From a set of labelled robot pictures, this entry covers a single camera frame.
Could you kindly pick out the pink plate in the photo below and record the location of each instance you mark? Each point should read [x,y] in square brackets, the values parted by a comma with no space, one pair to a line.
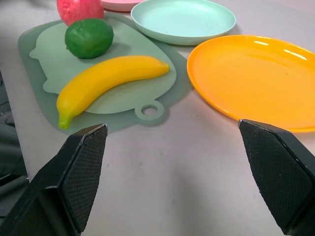
[120,4]

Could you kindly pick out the green cutting board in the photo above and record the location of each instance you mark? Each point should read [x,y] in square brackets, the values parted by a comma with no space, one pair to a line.
[123,51]

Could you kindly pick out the green lime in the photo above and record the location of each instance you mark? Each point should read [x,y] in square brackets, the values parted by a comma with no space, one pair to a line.
[89,38]

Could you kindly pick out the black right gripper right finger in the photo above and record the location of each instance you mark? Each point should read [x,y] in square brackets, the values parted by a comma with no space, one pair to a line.
[275,172]

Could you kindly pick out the yellow plate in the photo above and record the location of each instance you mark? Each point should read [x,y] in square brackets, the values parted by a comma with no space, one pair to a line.
[253,78]

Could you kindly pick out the red apple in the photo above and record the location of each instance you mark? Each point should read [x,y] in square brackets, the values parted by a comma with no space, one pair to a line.
[80,10]

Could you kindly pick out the light green plate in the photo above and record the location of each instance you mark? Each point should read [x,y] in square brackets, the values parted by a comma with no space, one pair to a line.
[183,20]

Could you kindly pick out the yellow banana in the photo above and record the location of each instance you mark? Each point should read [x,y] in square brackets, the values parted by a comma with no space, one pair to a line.
[103,81]

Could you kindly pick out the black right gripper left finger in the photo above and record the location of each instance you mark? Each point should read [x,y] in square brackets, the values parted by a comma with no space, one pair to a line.
[73,177]

